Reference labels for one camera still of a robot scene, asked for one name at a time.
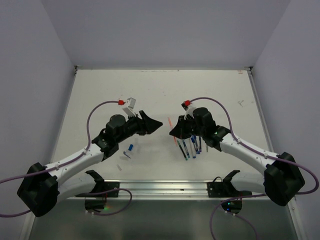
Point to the blue cap marker pen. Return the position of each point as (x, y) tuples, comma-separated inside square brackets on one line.
[(193, 149)]

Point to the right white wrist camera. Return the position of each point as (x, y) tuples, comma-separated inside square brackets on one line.
[(189, 107)]

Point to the blue clear gel pen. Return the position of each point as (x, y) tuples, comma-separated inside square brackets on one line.
[(195, 143)]

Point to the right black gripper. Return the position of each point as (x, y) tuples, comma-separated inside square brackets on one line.
[(179, 130)]

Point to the orange gel pen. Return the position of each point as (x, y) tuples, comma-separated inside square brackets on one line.
[(171, 128)]

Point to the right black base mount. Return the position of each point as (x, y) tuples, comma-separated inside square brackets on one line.
[(224, 188)]

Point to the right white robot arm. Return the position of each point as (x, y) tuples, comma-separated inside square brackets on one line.
[(281, 174)]

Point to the teal dark gel pen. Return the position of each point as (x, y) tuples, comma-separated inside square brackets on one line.
[(181, 149)]

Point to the aluminium front rail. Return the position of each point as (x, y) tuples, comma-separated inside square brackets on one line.
[(160, 190)]

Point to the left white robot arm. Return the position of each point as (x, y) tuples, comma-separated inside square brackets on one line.
[(45, 186)]

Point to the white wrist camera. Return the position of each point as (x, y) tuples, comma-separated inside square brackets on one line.
[(189, 107), (128, 107)]

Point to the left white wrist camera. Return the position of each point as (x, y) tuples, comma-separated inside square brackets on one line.
[(128, 107)]

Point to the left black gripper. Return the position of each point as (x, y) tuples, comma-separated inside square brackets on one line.
[(150, 125)]

